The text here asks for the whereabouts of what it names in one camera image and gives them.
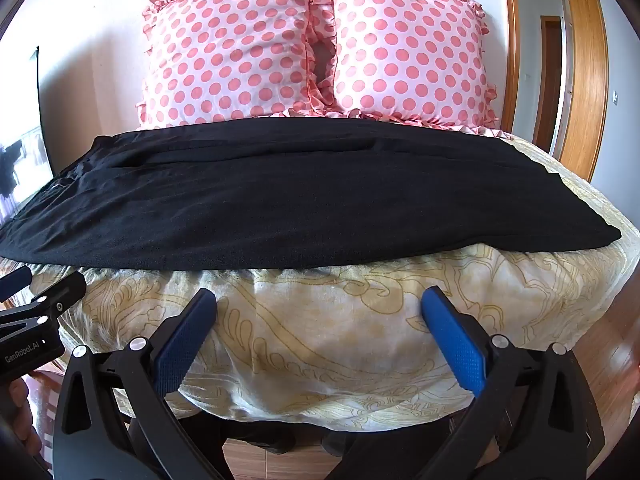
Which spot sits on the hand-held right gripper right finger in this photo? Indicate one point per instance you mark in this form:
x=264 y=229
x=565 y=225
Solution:
x=455 y=345

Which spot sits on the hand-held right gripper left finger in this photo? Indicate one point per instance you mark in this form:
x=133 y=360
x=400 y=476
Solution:
x=180 y=340

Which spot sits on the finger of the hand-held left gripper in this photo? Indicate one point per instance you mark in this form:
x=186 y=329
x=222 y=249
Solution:
x=60 y=292
x=15 y=282

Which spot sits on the black pants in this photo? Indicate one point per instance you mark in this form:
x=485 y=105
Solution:
x=300 y=200

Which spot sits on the person's left hand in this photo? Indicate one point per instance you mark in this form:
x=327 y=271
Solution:
x=17 y=410

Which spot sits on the flat screen television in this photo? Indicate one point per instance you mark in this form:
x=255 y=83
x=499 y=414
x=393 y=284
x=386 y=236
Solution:
x=25 y=160

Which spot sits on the yellow patterned bedspread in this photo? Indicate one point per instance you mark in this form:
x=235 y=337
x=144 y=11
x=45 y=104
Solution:
x=325 y=320

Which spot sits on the pink polka dot pillow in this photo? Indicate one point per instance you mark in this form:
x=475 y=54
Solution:
x=225 y=50
x=410 y=50

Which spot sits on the wooden door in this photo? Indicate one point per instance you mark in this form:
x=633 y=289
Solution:
x=582 y=70

